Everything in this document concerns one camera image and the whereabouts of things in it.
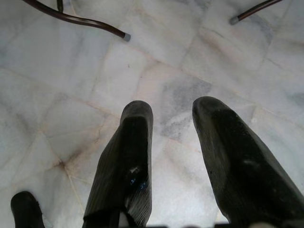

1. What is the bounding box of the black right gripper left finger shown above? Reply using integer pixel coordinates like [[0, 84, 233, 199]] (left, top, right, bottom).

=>
[[82, 100, 154, 228]]

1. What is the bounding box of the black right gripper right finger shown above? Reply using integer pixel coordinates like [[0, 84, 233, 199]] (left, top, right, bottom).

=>
[[191, 95, 304, 228]]

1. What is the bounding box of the black robot foot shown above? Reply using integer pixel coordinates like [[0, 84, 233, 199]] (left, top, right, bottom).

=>
[[10, 190, 45, 228]]

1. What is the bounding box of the dark brown metal chair leg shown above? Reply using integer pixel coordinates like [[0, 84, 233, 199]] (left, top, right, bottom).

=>
[[22, 0, 132, 41], [229, 0, 284, 26]]

